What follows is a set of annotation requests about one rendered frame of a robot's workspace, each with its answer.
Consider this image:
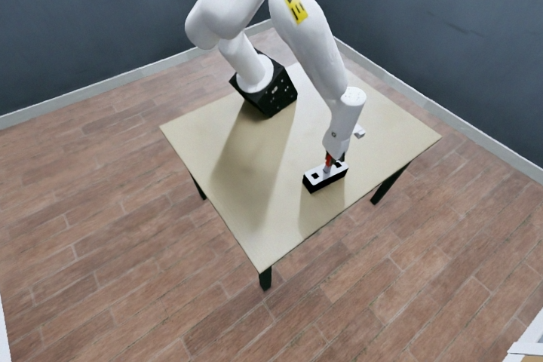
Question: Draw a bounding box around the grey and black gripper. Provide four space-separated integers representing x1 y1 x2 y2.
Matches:
322 128 351 165

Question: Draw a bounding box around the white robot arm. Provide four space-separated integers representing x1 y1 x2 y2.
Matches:
185 0 367 140

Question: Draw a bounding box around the red and grey pin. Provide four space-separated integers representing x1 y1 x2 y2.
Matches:
324 154 333 173

